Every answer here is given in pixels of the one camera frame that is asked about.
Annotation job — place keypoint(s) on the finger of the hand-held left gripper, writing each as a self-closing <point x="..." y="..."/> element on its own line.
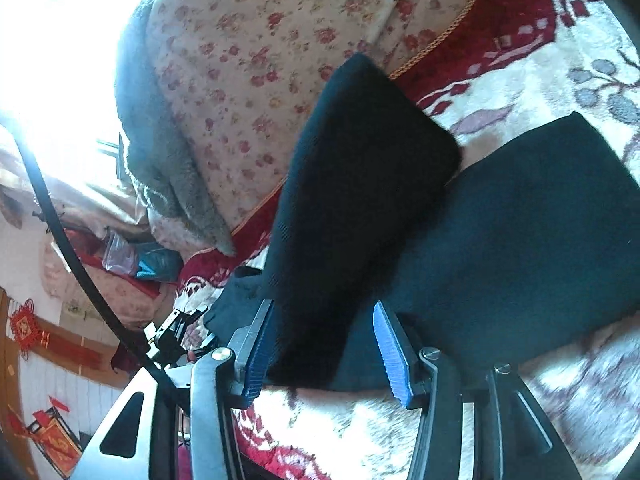
<point x="176" y="322"/>

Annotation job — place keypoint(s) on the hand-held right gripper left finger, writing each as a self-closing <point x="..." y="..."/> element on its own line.
<point x="257" y="355"/>

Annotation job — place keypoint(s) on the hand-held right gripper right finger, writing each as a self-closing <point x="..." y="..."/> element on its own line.
<point x="392" y="355"/>

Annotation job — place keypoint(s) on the black pants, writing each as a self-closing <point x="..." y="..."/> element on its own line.
<point x="375" y="200"/>

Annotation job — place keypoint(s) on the pink floral pillow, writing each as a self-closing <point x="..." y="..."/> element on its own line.
<point x="125" y="300"/>

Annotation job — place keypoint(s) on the blue packet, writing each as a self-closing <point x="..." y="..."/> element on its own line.
<point x="157" y="266"/>

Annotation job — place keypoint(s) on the clear plastic bag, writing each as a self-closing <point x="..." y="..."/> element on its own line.
<point x="119" y="255"/>

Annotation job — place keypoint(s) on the grey fleece cloth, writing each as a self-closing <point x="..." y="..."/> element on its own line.
<point x="160" y="170"/>

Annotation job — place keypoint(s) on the peach satin cloth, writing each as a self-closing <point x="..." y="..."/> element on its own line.
<point x="75" y="195"/>

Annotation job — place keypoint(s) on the beige floral quilt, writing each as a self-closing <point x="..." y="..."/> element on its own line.
<point x="240" y="60"/>

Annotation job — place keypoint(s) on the red and cream patterned blanket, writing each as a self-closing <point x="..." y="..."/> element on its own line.
<point x="525" y="85"/>

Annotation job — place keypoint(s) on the red knot wall ornament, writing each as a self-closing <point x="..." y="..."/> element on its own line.
<point x="24" y="327"/>

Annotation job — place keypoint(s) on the red and gold wall hanging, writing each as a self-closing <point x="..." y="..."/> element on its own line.
<point x="52" y="440"/>

